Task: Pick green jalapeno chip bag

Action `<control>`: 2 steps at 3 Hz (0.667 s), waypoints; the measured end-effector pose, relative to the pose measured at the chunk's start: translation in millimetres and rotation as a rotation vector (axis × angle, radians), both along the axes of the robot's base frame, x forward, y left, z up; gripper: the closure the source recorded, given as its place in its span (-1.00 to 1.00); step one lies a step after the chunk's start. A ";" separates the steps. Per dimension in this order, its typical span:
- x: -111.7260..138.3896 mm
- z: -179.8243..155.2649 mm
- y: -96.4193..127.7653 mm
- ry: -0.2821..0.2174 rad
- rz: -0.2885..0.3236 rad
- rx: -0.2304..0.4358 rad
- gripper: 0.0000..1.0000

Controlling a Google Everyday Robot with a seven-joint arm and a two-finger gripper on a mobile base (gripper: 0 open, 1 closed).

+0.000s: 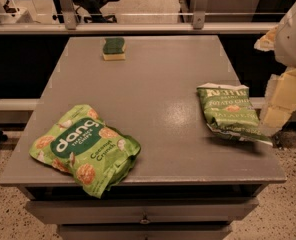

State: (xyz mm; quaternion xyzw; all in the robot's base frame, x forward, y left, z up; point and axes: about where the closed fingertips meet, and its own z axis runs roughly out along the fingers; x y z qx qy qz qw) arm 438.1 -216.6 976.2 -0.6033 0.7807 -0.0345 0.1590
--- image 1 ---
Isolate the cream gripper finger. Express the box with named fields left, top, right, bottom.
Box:
left=254, top=27, right=277, bottom=52
left=260, top=106, right=291, bottom=128

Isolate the green jalapeno potato chip bag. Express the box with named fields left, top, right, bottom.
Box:
left=197, top=83, right=272, bottom=145

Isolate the green Dang rice chips bag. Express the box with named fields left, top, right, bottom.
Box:
left=29, top=105, right=141, bottom=198

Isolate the grey drawer cabinet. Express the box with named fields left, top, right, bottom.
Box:
left=0, top=36, right=285, bottom=240

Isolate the green and yellow sponge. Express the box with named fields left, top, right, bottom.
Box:
left=103, top=37, right=125, bottom=61

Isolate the grey metal railing frame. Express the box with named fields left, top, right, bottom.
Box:
left=0, top=0, right=278, bottom=35

